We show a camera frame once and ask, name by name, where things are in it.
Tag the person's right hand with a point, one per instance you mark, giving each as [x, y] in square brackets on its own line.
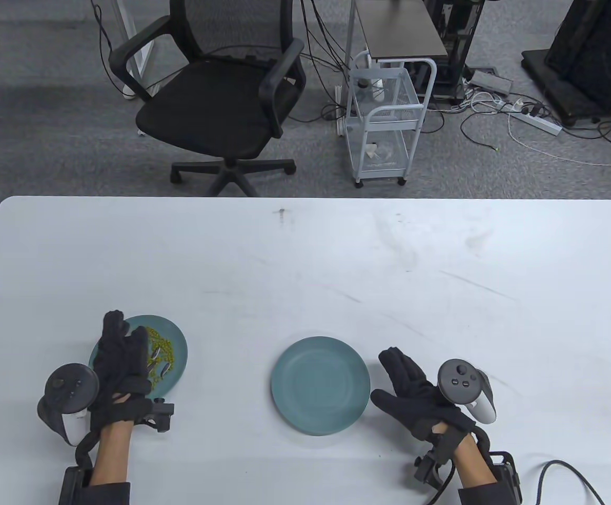
[416, 405]

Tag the grey white handheld controller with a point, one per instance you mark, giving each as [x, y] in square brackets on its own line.
[71, 389]
[458, 381]

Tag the black office chair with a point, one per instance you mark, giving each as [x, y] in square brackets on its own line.
[205, 105]

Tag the person's left forearm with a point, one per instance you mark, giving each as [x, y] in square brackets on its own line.
[112, 452]

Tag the long white power strip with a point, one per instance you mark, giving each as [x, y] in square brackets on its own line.
[539, 122]

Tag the group of sunflower seeds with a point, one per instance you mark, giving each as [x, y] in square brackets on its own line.
[165, 370]

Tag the person's left hand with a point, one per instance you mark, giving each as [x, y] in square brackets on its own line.
[121, 368]

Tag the black stand base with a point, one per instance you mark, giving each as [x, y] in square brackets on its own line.
[534, 66]

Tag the teal plate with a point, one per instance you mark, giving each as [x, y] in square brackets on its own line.
[171, 377]
[320, 386]

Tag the brown top side table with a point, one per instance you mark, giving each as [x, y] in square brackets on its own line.
[400, 31]

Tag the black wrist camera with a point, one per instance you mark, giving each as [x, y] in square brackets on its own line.
[158, 415]
[431, 471]

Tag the white crumpled paper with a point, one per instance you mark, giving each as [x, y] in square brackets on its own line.
[373, 151]

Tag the black forearm pack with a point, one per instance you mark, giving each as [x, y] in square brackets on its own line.
[508, 473]
[71, 486]

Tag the pile of green beans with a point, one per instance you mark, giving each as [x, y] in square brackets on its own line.
[164, 344]

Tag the white desk leg frame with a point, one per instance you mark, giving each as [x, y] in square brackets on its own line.
[140, 66]

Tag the small white power strip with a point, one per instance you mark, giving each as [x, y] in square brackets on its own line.
[338, 94]

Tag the white rolling cart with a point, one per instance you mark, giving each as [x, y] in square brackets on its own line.
[384, 164]

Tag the grey adapter box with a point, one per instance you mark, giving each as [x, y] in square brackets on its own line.
[489, 80]

